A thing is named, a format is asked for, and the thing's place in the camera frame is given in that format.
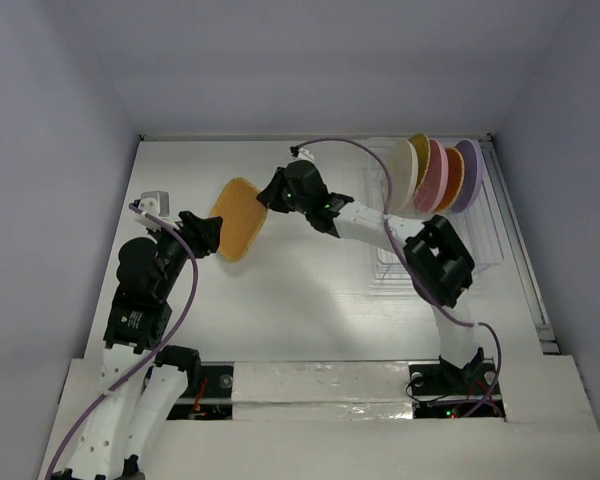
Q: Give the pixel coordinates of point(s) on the green-rimmed woven plate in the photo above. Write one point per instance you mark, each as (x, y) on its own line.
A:
(421, 144)

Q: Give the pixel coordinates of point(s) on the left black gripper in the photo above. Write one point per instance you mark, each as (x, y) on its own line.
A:
(207, 226)

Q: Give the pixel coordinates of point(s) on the cream round plate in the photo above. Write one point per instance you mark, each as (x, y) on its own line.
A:
(402, 164)

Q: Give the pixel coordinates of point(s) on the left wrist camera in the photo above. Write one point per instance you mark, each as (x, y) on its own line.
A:
(155, 203)

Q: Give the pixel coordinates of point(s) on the square woven bamboo plate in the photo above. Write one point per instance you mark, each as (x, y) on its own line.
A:
(243, 218)

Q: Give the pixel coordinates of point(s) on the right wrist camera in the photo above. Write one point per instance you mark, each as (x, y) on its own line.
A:
(302, 153)

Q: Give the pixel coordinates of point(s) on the orange woven round plate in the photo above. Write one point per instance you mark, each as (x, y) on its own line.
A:
(455, 179)

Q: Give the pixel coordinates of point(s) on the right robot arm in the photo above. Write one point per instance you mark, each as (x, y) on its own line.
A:
(440, 266)

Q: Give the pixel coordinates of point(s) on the foil-wrapped front bar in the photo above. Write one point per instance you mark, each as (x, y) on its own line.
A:
(321, 391)

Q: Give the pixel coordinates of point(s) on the purple round plate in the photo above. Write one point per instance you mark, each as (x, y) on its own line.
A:
(473, 176)

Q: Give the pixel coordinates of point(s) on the pink round plate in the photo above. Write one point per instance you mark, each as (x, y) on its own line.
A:
(431, 191)

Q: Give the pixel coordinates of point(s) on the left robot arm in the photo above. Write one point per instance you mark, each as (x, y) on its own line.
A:
(142, 373)

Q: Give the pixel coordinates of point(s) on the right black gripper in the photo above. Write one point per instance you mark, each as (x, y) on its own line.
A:
(280, 186)

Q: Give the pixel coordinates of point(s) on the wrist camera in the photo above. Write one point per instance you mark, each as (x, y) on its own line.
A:
(155, 203)
(302, 153)

